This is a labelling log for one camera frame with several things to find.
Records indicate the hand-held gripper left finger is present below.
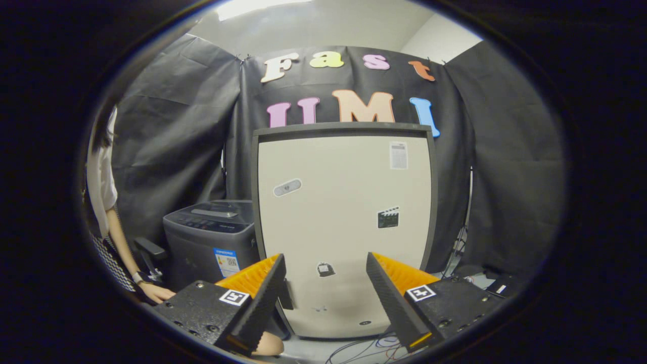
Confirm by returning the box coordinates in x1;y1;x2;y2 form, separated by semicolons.
152;254;287;355

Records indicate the black backdrop cloth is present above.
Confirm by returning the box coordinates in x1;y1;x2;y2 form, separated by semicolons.
111;33;567;278

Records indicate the grey washing machine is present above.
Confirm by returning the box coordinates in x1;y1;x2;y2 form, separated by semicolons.
163;200;260;294

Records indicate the black equipment case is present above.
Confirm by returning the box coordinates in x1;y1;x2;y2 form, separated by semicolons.
455;263;532;300

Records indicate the bundle of floor cables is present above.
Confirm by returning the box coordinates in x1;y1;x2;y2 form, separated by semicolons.
323;331;420;364

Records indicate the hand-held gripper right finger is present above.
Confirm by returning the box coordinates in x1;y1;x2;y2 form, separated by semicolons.
365;252;505;353

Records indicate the dark washing machine lid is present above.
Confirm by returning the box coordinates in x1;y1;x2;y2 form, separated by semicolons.
174;200;253;226

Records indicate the black light stand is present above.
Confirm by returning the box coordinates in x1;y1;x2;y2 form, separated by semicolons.
440;167;474;279

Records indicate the black office chair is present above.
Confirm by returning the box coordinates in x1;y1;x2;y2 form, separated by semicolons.
132;237;167;284

